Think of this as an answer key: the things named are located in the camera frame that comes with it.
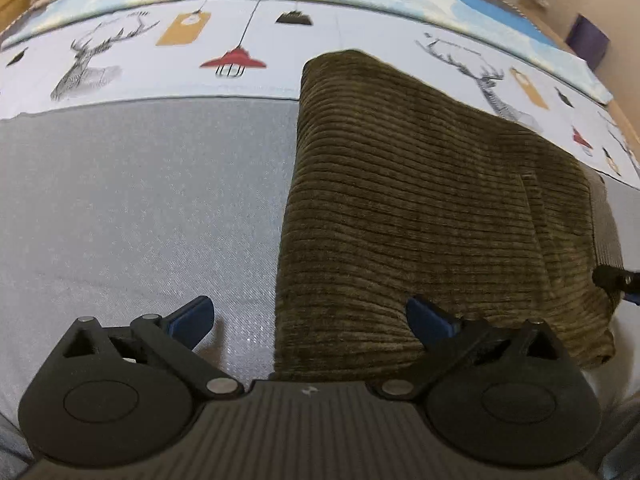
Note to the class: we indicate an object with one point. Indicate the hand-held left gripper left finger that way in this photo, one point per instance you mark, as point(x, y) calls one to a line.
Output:
point(192, 317)

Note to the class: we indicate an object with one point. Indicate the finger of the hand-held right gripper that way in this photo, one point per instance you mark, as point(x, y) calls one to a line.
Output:
point(617, 280)

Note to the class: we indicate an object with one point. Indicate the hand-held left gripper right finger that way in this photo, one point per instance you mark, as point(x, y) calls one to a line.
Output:
point(430, 321)

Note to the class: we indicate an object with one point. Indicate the deer and lamp printed sheet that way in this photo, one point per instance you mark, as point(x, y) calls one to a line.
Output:
point(150, 80)

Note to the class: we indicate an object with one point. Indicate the purple box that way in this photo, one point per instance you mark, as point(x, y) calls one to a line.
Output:
point(590, 40)

